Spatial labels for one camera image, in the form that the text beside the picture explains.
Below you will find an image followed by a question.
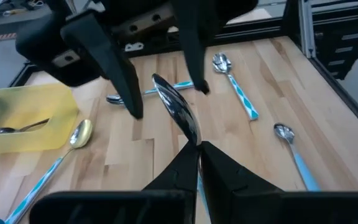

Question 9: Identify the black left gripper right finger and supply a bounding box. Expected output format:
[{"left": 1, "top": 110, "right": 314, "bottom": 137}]
[{"left": 201, "top": 141, "right": 358, "bottom": 224}]

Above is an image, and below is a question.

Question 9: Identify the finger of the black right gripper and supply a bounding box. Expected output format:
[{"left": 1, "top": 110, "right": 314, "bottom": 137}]
[
  {"left": 171, "top": 4, "right": 211, "bottom": 95},
  {"left": 60, "top": 12, "right": 144, "bottom": 119}
]

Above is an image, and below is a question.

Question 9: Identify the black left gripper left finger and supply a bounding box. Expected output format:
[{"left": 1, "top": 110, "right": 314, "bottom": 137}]
[{"left": 29, "top": 142, "right": 200, "bottom": 224}]

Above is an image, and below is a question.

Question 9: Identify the yellow plastic bin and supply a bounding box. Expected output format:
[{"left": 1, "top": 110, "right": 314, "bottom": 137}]
[{"left": 0, "top": 83, "right": 80, "bottom": 155}]

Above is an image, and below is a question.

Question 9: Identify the silver aluminium extrusion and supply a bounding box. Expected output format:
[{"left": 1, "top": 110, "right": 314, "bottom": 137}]
[{"left": 298, "top": 0, "right": 317, "bottom": 59}]

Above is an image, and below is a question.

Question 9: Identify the black drawer cabinet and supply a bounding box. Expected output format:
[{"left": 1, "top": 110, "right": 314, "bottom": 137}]
[{"left": 314, "top": 21, "right": 358, "bottom": 81}]

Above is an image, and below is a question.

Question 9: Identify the silver metal bracket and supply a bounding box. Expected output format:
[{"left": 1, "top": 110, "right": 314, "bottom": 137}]
[{"left": 124, "top": 42, "right": 145, "bottom": 52}]

